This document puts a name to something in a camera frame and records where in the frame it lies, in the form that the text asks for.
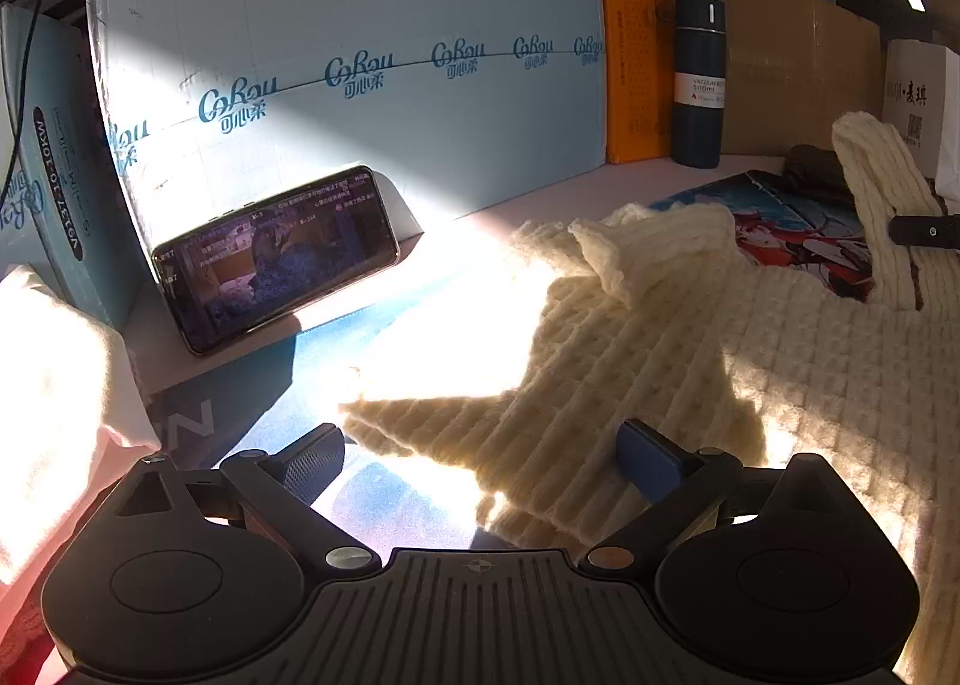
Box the cream knitted sweater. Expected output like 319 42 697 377
345 113 958 683

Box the folded dark brown garment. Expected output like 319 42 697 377
782 143 854 205

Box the white paper shopping bag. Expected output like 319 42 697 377
882 40 960 214

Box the brown cardboard box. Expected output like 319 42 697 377
722 0 884 155

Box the white pink cloth at left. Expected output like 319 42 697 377
2 264 161 683

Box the black smartphone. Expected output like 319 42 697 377
151 164 400 355

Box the anime print desk mat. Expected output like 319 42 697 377
148 169 871 550

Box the dark blue vacuum bottle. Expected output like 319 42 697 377
662 0 727 169

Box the small blue box at left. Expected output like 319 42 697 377
2 4 146 331

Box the orange cardboard box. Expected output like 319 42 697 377
602 0 674 164

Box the light blue Corou carton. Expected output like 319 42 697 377
86 0 605 247

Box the black cable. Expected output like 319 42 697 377
0 0 103 207

